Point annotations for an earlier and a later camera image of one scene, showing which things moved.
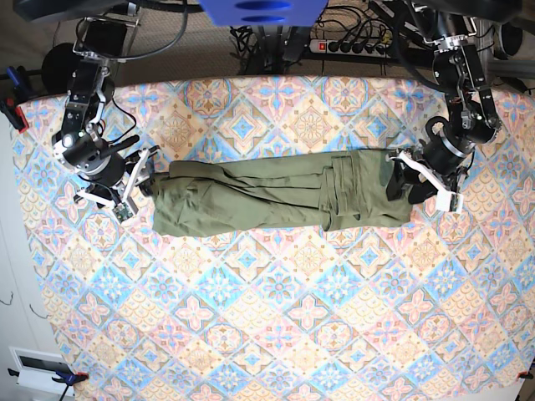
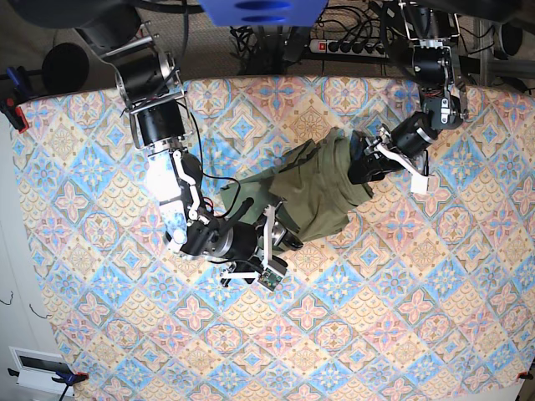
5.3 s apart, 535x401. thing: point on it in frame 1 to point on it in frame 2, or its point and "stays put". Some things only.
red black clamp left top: [14, 114] stays put
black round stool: [58, 66] stays put
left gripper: [114, 184] to [238, 243]
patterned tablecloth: [440, 307] stays put
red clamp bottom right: [523, 374] stays put
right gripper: [440, 165] to [411, 137]
